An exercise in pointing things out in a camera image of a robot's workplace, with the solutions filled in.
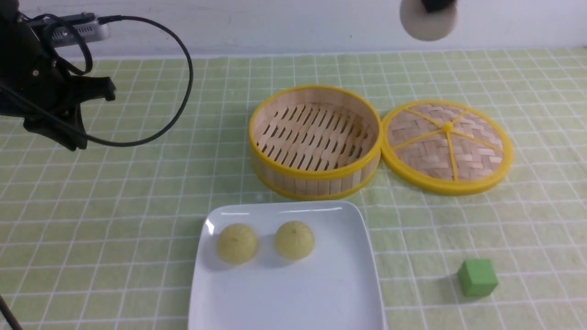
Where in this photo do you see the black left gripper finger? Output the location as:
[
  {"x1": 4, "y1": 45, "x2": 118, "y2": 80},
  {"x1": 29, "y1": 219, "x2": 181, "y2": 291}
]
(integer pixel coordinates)
[
  {"x1": 78, "y1": 77, "x2": 116, "y2": 102},
  {"x1": 46, "y1": 107, "x2": 88, "y2": 152}
]

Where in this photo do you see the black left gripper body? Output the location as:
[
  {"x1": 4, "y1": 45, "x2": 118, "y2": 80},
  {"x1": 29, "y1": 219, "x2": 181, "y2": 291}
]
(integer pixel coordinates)
[{"x1": 1, "y1": 27, "x2": 86, "y2": 133}]

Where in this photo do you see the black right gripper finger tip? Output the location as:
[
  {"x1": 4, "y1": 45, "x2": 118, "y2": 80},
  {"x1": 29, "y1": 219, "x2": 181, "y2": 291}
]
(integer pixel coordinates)
[{"x1": 421, "y1": 0, "x2": 457, "y2": 13}]

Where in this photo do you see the white steamed bun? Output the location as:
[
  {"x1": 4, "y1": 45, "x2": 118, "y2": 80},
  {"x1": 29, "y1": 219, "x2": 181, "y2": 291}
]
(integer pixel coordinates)
[{"x1": 399, "y1": 0, "x2": 459, "y2": 42}]

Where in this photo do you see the yellow steamed bun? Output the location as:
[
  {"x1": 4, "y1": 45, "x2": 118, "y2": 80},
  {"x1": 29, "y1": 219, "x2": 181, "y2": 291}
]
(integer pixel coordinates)
[
  {"x1": 273, "y1": 221, "x2": 315, "y2": 260},
  {"x1": 216, "y1": 223, "x2": 259, "y2": 265}
]

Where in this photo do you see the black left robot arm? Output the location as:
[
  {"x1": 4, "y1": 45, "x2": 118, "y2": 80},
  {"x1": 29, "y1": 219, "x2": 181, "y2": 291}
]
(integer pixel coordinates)
[{"x1": 0, "y1": 0, "x2": 88, "y2": 151}]

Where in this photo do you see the white square plate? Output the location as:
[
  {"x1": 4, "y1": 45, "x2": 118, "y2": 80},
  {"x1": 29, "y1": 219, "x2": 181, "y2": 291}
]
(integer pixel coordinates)
[{"x1": 187, "y1": 200, "x2": 388, "y2": 330}]

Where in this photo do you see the bamboo steamer lid yellow rim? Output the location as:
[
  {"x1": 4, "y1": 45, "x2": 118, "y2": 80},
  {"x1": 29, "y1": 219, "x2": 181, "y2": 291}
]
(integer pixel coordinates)
[{"x1": 382, "y1": 100, "x2": 514, "y2": 196}]

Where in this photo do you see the bamboo steamer basket yellow rim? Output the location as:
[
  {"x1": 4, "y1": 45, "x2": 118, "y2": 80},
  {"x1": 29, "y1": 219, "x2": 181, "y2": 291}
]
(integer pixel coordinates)
[{"x1": 248, "y1": 85, "x2": 383, "y2": 200}]

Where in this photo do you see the green cube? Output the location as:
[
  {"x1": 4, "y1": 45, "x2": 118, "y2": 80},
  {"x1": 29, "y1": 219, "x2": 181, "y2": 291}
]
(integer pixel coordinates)
[{"x1": 457, "y1": 258, "x2": 499, "y2": 298}]

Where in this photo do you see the black cable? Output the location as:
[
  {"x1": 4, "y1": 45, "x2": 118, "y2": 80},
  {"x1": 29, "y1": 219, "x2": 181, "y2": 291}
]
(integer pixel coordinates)
[{"x1": 0, "y1": 15, "x2": 194, "y2": 330}]

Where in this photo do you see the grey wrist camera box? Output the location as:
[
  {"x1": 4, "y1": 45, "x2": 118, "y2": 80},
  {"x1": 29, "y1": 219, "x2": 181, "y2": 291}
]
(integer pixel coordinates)
[{"x1": 28, "y1": 12, "x2": 111, "y2": 48}]

